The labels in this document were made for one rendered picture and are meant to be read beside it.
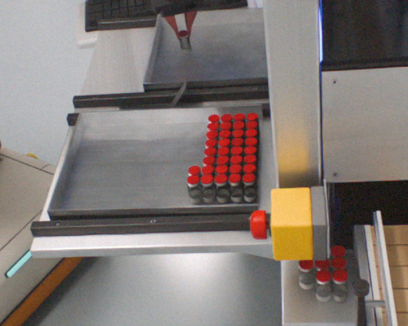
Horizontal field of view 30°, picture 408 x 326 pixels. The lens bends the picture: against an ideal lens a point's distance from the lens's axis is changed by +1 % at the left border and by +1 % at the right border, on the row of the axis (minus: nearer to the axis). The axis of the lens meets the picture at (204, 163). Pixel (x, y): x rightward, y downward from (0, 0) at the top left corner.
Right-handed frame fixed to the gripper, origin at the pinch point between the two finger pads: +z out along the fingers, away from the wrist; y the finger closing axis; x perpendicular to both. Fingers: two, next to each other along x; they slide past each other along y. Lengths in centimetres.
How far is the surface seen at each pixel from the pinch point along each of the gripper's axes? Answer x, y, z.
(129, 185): -38.0, -16.6, 3.5
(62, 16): 187, -40, 94
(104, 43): 9.7, -16.6, 4.3
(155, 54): -0.4, -6.6, 3.2
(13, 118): 114, -63, 93
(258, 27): 3.1, 16.5, 4.6
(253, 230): -65, 0, -9
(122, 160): -31.0, -17.0, 3.5
